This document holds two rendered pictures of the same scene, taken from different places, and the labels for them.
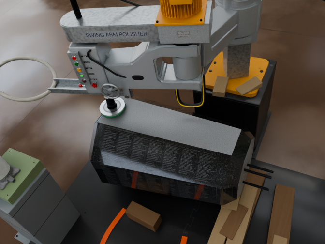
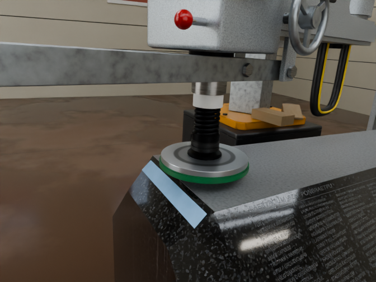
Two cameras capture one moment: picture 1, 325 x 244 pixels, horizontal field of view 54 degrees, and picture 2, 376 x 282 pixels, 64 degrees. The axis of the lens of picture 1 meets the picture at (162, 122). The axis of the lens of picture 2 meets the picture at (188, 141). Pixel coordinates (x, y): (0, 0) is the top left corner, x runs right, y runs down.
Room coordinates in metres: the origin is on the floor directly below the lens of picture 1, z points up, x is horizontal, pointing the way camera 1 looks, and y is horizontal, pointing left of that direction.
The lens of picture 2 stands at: (1.63, 1.01, 1.14)
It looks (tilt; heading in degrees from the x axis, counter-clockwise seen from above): 18 degrees down; 297
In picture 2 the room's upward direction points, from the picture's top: 3 degrees clockwise
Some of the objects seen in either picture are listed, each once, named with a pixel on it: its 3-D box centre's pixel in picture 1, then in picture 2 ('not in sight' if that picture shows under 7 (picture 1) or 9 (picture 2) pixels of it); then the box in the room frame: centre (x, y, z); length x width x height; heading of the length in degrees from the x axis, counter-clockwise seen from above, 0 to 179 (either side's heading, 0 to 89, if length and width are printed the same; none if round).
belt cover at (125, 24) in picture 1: (134, 26); not in sight; (1.80, 0.05, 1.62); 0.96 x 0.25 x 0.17; 71
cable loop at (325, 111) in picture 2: (189, 92); (330, 74); (1.70, -0.24, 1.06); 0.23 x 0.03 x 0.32; 71
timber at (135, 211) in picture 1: (143, 216); not in sight; (1.30, 0.34, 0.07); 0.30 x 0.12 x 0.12; 51
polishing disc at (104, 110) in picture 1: (112, 106); (204, 156); (1.91, 0.38, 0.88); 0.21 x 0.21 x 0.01
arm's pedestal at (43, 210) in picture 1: (33, 205); not in sight; (1.44, 1.21, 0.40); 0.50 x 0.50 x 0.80; 53
